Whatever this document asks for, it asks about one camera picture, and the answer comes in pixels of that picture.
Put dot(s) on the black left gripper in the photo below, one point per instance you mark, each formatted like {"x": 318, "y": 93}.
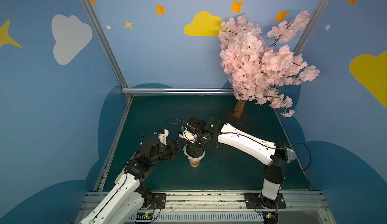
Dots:
{"x": 176, "y": 145}

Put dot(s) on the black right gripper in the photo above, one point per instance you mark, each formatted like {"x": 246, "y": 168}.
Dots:
{"x": 196, "y": 150}

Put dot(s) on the round white leak-proof paper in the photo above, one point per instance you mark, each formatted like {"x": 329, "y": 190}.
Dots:
{"x": 194, "y": 154}

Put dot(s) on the printed paper milk tea cup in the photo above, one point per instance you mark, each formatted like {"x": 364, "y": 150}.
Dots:
{"x": 194, "y": 162}

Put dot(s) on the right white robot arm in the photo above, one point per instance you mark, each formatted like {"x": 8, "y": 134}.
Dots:
{"x": 274, "y": 156}

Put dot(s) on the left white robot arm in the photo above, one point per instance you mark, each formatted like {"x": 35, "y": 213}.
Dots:
{"x": 129, "y": 194}

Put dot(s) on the left green circuit board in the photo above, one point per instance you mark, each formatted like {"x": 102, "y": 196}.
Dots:
{"x": 144, "y": 217}

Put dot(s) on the green circuit board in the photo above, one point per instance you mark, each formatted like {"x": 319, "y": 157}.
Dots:
{"x": 144, "y": 217}
{"x": 270, "y": 218}

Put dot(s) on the silver tin can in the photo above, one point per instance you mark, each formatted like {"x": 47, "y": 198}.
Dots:
{"x": 290, "y": 155}

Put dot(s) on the pink cherry blossom tree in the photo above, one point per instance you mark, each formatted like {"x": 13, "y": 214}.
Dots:
{"x": 257, "y": 70}

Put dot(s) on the right green circuit board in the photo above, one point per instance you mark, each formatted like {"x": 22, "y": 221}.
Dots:
{"x": 270, "y": 218}

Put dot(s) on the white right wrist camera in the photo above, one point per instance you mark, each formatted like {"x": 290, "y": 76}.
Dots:
{"x": 186, "y": 132}

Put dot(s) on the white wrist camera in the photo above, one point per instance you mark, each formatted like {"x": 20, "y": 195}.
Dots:
{"x": 186, "y": 132}
{"x": 162, "y": 135}

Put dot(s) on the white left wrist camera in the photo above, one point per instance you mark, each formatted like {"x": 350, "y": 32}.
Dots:
{"x": 162, "y": 135}

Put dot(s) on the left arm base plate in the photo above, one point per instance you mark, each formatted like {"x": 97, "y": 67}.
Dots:
{"x": 155, "y": 201}

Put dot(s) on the left side table rail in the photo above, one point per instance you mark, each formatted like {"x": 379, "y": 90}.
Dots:
{"x": 109, "y": 159}

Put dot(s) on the horizontal aluminium frame rail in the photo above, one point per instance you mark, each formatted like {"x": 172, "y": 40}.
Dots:
{"x": 163, "y": 91}

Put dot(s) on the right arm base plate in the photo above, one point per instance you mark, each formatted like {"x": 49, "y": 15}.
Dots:
{"x": 258, "y": 201}

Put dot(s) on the left aluminium frame post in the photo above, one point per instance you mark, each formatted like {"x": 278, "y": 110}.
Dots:
{"x": 90, "y": 12}

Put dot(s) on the aluminium frame post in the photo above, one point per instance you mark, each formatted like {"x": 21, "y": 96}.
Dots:
{"x": 90, "y": 12}
{"x": 314, "y": 19}

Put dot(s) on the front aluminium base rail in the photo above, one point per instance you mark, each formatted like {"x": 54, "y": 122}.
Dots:
{"x": 225, "y": 207}

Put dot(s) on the right aluminium frame post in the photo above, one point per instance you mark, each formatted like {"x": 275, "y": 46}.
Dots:
{"x": 314, "y": 19}

